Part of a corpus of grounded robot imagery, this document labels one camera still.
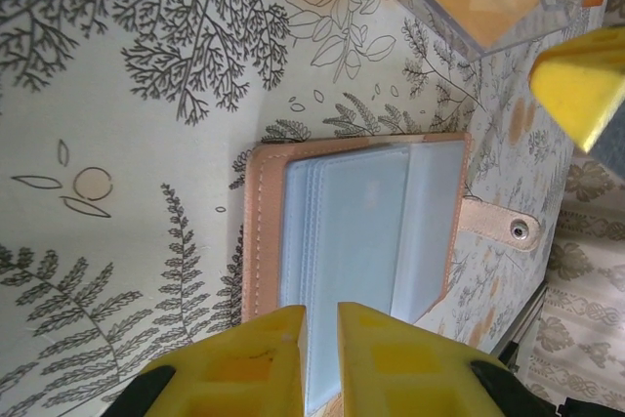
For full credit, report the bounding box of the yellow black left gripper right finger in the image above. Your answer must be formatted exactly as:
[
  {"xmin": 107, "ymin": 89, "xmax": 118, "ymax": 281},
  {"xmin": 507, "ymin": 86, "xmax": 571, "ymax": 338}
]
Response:
[{"xmin": 336, "ymin": 302, "xmax": 561, "ymax": 417}]

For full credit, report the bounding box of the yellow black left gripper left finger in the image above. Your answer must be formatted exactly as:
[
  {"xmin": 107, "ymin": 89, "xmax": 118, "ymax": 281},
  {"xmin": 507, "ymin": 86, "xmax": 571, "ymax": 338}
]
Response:
[{"xmin": 101, "ymin": 303, "xmax": 309, "ymax": 417}]

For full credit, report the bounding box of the clear acrylic card box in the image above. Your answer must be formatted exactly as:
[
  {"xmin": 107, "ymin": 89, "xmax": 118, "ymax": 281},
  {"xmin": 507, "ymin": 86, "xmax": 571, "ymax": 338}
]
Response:
[{"xmin": 370, "ymin": 0, "xmax": 607, "ymax": 64}]

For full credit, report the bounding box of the aluminium side rail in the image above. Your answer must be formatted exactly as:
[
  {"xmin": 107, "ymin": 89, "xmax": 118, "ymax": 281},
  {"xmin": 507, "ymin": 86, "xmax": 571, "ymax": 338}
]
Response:
[{"xmin": 487, "ymin": 284, "xmax": 551, "ymax": 369}]

